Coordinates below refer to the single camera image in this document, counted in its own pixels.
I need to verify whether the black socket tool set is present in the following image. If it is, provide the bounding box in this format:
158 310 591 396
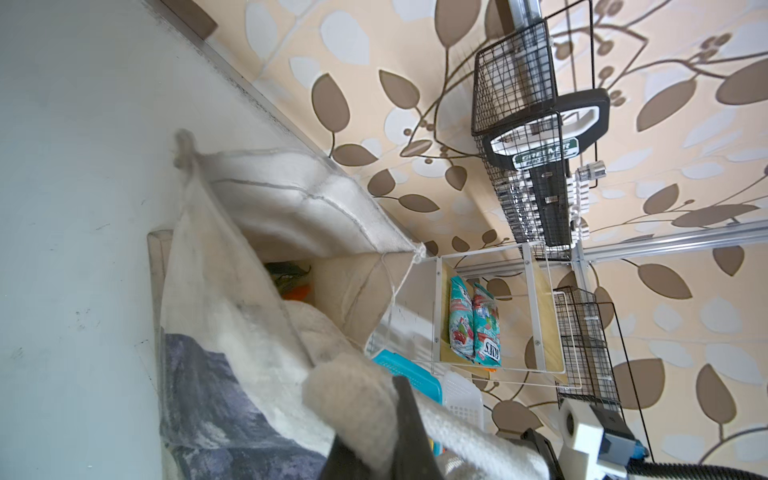
475 88 610 249

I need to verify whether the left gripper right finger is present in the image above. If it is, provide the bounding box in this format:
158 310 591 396
391 376 443 480

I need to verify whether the black wire basket centre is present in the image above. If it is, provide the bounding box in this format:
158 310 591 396
471 1 609 261

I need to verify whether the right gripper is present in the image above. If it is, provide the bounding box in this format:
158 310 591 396
510 428 565 480

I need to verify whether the black wire basket right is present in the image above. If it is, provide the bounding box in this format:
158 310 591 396
553 286 655 461

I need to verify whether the Fox's candy bag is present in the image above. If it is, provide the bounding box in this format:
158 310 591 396
448 276 502 368

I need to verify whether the orange carrot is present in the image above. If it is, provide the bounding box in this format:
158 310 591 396
281 284 312 301

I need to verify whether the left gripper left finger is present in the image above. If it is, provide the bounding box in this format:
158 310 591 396
318 436 372 480

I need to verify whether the black wire basket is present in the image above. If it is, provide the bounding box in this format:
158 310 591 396
553 286 655 461
471 1 609 261

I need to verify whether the white plastic basket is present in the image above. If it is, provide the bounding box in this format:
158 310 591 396
440 371 485 431

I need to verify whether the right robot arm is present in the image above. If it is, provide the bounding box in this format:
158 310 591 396
505 429 766 480

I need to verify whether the white wooden two-tier shelf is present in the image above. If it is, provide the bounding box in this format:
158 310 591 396
427 241 586 390

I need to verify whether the teal plastic basket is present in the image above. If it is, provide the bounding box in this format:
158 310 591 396
371 349 445 457

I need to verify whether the cream canvas grocery bag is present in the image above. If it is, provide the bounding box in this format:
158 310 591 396
146 128 550 480

